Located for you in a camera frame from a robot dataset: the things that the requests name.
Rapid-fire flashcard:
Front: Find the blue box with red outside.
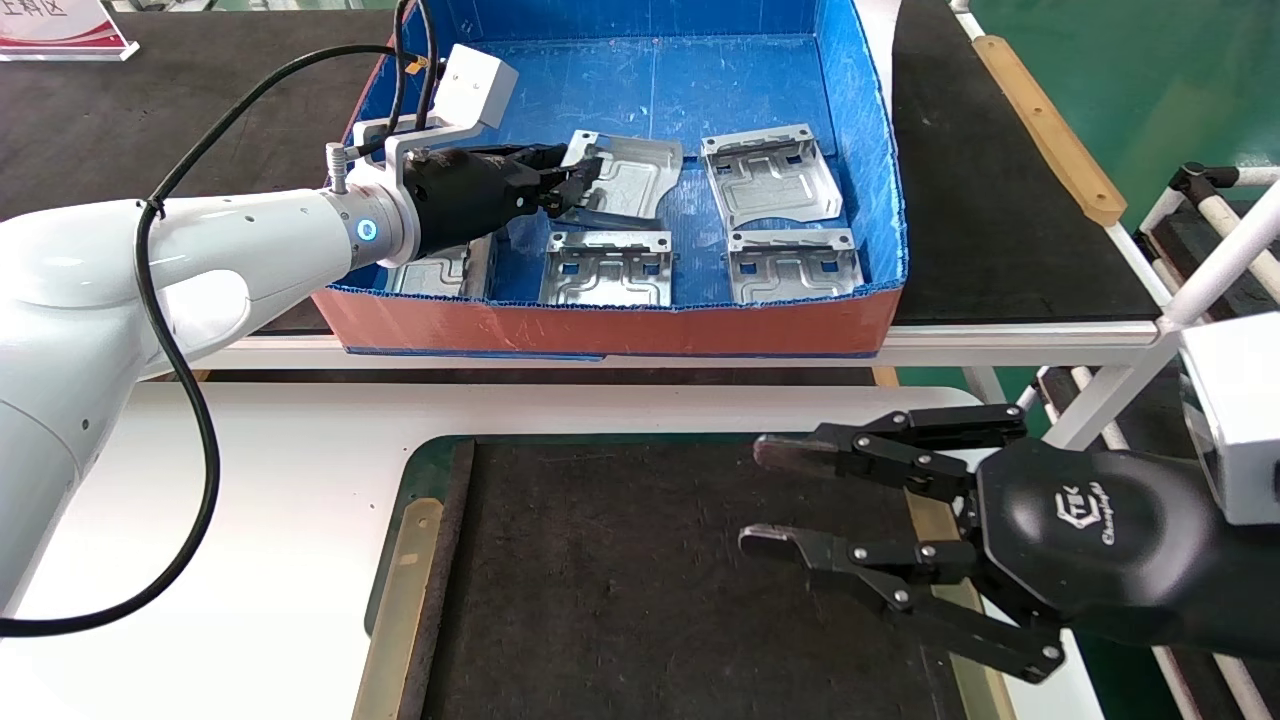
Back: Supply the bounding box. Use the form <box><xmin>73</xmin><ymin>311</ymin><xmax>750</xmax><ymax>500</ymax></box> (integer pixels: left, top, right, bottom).
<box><xmin>312</xmin><ymin>0</ymin><xmax>909</xmax><ymax>359</ymax></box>

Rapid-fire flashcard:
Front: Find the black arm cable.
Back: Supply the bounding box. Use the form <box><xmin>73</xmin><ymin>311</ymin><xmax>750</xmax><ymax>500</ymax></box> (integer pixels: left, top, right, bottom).
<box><xmin>0</xmin><ymin>0</ymin><xmax>443</xmax><ymax>639</ymax></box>

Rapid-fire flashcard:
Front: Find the white rack pipe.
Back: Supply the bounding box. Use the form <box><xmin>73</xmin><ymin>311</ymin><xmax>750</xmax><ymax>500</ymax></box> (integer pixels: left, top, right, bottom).
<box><xmin>1045</xmin><ymin>178</ymin><xmax>1280</xmax><ymax>451</ymax></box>

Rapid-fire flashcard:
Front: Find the cream rack pipe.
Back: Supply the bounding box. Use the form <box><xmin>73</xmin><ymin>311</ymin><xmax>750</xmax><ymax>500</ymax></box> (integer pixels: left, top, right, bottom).
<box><xmin>1198</xmin><ymin>190</ymin><xmax>1280</xmax><ymax>303</ymax></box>

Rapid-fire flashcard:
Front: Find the silver camera mount bracket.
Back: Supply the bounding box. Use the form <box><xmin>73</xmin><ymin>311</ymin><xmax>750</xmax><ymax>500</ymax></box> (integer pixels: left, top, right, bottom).
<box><xmin>326</xmin><ymin>112</ymin><xmax>483</xmax><ymax>196</ymax></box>

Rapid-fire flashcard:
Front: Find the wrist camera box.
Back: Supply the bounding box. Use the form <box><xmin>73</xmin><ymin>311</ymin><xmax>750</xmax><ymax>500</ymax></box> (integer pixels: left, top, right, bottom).
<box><xmin>1179</xmin><ymin>312</ymin><xmax>1280</xmax><ymax>527</ymax></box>
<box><xmin>440</xmin><ymin>43</ymin><xmax>521</xmax><ymax>130</ymax></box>

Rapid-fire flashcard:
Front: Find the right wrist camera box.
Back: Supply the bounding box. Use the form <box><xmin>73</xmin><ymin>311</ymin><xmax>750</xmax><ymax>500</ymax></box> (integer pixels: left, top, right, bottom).
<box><xmin>1179</xmin><ymin>312</ymin><xmax>1280</xmax><ymax>527</ymax></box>

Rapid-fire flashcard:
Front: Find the short wooden strip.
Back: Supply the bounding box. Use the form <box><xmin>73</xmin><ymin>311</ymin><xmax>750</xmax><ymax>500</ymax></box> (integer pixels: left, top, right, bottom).
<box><xmin>903</xmin><ymin>490</ymin><xmax>1016</xmax><ymax>720</ymax></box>
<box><xmin>350</xmin><ymin>496</ymin><xmax>447</xmax><ymax>720</ymax></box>

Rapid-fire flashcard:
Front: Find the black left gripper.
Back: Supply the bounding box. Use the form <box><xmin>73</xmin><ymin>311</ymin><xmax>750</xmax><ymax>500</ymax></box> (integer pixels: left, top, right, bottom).
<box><xmin>403</xmin><ymin>144</ymin><xmax>605</xmax><ymax>260</ymax></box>

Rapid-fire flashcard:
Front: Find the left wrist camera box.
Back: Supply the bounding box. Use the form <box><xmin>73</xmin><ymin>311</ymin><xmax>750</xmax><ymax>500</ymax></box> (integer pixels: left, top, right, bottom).
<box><xmin>440</xmin><ymin>43</ymin><xmax>521</xmax><ymax>130</ymax></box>

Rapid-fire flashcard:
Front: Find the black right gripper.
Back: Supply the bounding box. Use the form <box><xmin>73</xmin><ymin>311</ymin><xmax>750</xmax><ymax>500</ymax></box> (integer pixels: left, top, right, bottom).
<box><xmin>738</xmin><ymin>403</ymin><xmax>1280</xmax><ymax>685</ymax></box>

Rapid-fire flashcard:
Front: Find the long wooden strip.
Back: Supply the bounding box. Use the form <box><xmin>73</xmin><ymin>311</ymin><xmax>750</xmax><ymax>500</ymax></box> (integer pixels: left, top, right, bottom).
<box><xmin>972</xmin><ymin>36</ymin><xmax>1128</xmax><ymax>228</ymax></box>

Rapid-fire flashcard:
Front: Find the red and white sign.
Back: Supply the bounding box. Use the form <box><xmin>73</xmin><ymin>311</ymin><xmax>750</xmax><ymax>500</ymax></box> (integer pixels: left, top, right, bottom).
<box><xmin>0</xmin><ymin>0</ymin><xmax>142</xmax><ymax>63</ymax></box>

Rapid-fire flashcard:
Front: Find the black pipe joint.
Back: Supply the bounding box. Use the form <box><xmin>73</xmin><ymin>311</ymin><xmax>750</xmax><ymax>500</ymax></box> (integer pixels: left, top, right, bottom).
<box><xmin>1171</xmin><ymin>163</ymin><xmax>1243</xmax><ymax>204</ymax></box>

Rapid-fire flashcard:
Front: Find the black work mat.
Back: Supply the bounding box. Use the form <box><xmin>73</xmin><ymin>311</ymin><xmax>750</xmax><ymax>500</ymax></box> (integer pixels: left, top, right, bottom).
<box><xmin>420</xmin><ymin>438</ymin><xmax>969</xmax><ymax>720</ymax></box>

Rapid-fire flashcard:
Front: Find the large black table mat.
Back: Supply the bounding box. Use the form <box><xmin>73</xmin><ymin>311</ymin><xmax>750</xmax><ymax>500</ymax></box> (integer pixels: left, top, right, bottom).
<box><xmin>0</xmin><ymin>0</ymin><xmax>1163</xmax><ymax>338</ymax></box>

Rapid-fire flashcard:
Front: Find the metal bracket accessory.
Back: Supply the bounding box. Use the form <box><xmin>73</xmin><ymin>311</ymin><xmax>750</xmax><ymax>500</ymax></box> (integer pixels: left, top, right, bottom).
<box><xmin>387</xmin><ymin>238</ymin><xmax>498</xmax><ymax>300</ymax></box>
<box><xmin>553</xmin><ymin>130</ymin><xmax>685</xmax><ymax>230</ymax></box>
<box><xmin>725</xmin><ymin>229</ymin><xmax>864</xmax><ymax>306</ymax></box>
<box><xmin>700</xmin><ymin>124</ymin><xmax>844</xmax><ymax>233</ymax></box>
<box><xmin>539</xmin><ymin>231</ymin><xmax>674</xmax><ymax>308</ymax></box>

